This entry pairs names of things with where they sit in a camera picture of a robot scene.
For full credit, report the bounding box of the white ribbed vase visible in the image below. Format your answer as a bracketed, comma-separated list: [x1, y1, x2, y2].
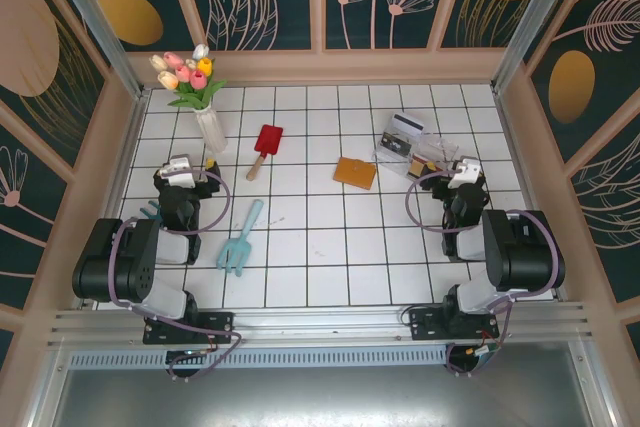
[193, 104, 227, 154]

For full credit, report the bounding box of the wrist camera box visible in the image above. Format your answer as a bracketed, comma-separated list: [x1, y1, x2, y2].
[447, 156, 482, 189]
[162, 154, 197, 187]

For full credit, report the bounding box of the grey slotted cable duct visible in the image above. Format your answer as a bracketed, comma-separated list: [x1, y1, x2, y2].
[69, 350, 451, 368]

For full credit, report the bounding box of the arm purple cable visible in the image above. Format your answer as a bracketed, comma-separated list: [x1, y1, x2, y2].
[108, 169, 244, 381]
[404, 169, 566, 378]

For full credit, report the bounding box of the black card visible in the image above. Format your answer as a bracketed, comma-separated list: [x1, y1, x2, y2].
[380, 130, 414, 156]

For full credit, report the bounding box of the aluminium mounting rail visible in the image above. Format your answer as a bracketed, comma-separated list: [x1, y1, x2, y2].
[47, 301, 594, 351]

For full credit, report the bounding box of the white card with magnetic stripe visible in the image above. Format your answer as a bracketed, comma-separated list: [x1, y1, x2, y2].
[391, 112, 425, 137]

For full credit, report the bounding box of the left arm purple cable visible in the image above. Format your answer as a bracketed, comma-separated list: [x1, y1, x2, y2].
[108, 169, 244, 381]

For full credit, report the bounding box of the clear acrylic card stand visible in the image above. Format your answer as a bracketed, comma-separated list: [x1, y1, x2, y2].
[372, 129, 460, 181]

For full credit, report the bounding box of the artificial tulip bouquet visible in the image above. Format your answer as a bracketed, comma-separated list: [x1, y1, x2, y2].
[148, 43, 229, 111]

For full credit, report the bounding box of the red toy shovel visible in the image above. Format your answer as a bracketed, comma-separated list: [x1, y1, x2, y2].
[245, 124, 285, 182]

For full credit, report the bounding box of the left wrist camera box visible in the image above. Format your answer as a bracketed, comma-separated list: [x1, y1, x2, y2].
[162, 154, 197, 187]

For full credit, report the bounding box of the small green circuit board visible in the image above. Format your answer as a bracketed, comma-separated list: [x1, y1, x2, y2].
[472, 341, 501, 363]

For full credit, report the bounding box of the aluminium frame post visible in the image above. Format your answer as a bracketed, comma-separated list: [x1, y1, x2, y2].
[39, 0, 147, 101]
[491, 0, 564, 94]

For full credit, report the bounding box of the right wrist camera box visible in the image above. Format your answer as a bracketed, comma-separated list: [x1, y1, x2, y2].
[447, 156, 482, 189]

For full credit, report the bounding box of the orange leather card holder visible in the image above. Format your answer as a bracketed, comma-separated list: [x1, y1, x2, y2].
[333, 156, 377, 192]

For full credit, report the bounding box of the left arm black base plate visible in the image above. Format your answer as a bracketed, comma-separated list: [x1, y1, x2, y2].
[142, 310, 236, 346]

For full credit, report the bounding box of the aluminium table side rail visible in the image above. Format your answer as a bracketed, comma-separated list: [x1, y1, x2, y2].
[74, 88, 152, 311]
[492, 88, 569, 303]

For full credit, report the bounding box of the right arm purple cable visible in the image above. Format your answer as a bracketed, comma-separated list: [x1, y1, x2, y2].
[404, 169, 566, 378]

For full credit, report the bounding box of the light blue toy rake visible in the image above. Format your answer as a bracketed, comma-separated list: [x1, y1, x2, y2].
[215, 199, 265, 278]

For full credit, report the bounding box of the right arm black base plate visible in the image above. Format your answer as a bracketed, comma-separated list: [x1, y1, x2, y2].
[408, 306, 501, 343]

